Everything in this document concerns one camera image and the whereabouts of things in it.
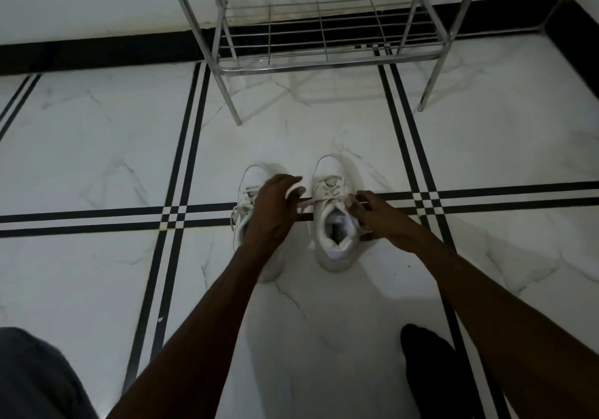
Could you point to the person's right hand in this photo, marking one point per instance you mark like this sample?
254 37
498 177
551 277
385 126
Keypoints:
386 222

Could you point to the person's left hand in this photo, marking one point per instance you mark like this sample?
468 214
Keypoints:
269 212

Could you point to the person's left fingers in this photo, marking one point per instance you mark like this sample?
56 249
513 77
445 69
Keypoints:
291 184

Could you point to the person's right fingers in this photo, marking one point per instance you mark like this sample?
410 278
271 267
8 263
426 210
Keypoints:
361 201

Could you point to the white sneaker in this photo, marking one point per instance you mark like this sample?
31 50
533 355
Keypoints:
333 245
250 182

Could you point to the person's right forearm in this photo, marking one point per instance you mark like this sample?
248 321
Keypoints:
505 329

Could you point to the person's left forearm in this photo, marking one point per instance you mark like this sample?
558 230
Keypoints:
201 339

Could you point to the chrome metal shoe rack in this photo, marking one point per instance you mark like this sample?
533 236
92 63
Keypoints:
327 60

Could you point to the person's black sock foot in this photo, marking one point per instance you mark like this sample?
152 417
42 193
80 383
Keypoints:
435 376

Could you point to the person's grey trouser leg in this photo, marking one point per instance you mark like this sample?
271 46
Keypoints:
37 376

